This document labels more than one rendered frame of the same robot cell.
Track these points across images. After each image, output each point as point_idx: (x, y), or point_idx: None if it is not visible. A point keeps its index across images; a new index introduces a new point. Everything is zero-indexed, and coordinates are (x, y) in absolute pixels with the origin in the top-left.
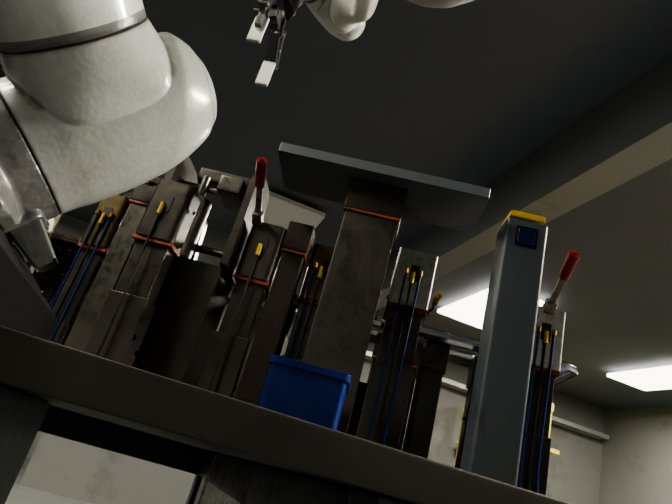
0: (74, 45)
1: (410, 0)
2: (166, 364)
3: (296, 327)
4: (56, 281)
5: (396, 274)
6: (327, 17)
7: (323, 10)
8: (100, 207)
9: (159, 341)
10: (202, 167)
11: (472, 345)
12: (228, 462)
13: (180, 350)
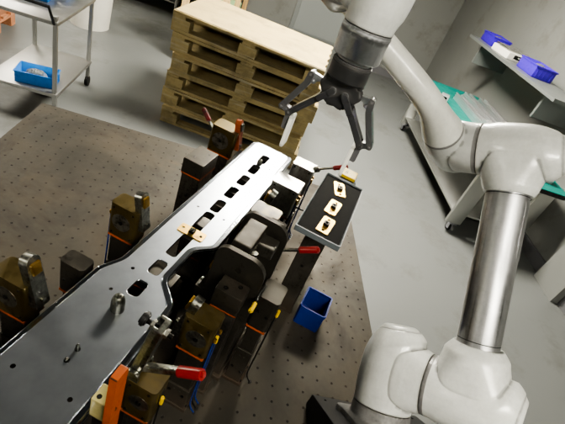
0: None
1: (425, 148)
2: (241, 332)
3: None
4: None
5: (293, 205)
6: (333, 7)
7: (339, 6)
8: (213, 337)
9: (240, 332)
10: (250, 248)
11: (267, 174)
12: None
13: (245, 324)
